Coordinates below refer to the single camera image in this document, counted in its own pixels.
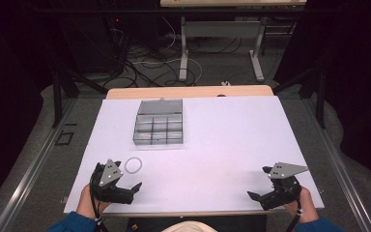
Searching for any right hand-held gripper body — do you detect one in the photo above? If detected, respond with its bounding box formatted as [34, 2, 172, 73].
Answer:
[260, 161, 309, 212]

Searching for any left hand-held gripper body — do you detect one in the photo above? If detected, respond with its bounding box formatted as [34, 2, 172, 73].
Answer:
[89, 159, 134, 205]

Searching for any person's left hand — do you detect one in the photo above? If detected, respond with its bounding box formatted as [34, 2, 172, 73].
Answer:
[76, 184, 112, 220]

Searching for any person's right hand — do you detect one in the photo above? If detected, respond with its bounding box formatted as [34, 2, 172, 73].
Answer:
[283, 187, 320, 225]

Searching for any white table mat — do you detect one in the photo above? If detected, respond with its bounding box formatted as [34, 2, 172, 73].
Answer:
[63, 95, 326, 215]

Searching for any clear plastic compartment box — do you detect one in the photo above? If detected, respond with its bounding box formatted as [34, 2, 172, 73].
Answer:
[131, 97, 185, 147]

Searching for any person's beige cap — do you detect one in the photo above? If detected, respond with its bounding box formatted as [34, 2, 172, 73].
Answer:
[160, 220, 218, 232]

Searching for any black metal stand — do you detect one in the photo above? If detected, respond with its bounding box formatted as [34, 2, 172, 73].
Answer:
[272, 64, 328, 130]
[51, 66, 110, 129]

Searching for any black power strip red light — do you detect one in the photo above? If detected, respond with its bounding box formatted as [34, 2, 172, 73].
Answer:
[108, 16, 125, 37]

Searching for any white desk with metal legs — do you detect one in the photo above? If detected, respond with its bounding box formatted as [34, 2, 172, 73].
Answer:
[159, 0, 307, 82]

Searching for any black horizontal bar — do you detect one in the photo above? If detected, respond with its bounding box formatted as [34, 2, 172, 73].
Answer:
[33, 7, 339, 15]

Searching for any white bead bracelet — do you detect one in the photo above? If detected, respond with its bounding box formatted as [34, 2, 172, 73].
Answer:
[124, 156, 144, 175]

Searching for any left hand-held gripper black cable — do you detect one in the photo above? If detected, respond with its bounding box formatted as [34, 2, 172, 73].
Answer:
[89, 180, 109, 232]

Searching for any hand-held gripper black cable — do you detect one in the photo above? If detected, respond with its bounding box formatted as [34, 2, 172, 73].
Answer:
[89, 180, 109, 232]
[284, 185, 304, 232]

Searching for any right hand-held gripper black cable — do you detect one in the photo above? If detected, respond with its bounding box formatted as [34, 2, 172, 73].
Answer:
[284, 185, 304, 232]

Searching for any aluminium floor rail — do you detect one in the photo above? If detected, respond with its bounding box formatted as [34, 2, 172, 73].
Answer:
[302, 96, 371, 232]
[0, 96, 79, 232]

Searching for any tangle of black floor cables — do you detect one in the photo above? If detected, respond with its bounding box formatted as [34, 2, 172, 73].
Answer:
[102, 27, 204, 89]

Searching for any white floor cable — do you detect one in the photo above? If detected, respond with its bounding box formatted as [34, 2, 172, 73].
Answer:
[131, 15, 204, 85]

